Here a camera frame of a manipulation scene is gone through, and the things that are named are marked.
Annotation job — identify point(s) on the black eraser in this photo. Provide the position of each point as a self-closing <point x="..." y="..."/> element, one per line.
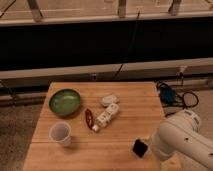
<point x="140" y="148"/>

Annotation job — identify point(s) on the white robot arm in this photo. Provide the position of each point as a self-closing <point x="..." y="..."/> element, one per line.
<point x="179" y="132"/>

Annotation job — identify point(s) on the white crumpled object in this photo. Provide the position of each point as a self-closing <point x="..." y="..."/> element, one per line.
<point x="107" y="100"/>

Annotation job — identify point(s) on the white bottle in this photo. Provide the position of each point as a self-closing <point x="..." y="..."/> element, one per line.
<point x="105" y="117"/>

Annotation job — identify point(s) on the red chili pepper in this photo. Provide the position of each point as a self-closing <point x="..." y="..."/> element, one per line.
<point x="89" y="118"/>

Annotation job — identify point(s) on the green bowl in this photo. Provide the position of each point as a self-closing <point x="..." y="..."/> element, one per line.
<point x="65" y="102"/>

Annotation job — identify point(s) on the blue object on floor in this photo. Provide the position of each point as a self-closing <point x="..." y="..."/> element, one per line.
<point x="167" y="95"/>

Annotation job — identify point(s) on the clear plastic cup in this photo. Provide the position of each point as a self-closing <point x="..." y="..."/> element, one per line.
<point x="60" y="133"/>

